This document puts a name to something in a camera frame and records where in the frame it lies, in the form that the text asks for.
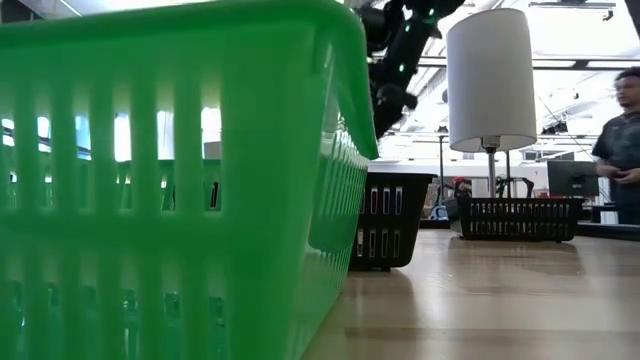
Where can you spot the green plastic basket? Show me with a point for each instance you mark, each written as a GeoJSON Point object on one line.
{"type": "Point", "coordinates": [270, 150]}

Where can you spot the black plastic basket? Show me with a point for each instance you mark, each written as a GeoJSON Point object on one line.
{"type": "Point", "coordinates": [421, 200]}
{"type": "Point", "coordinates": [520, 202]}

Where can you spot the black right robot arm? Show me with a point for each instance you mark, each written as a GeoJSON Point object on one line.
{"type": "Point", "coordinates": [400, 50]}

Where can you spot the white table lamp wooden base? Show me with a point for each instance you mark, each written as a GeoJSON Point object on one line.
{"type": "Point", "coordinates": [490, 80]}

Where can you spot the black monitor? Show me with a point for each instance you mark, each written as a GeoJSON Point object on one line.
{"type": "Point", "coordinates": [572, 177]}

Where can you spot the person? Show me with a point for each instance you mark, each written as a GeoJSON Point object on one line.
{"type": "Point", "coordinates": [622, 140]}

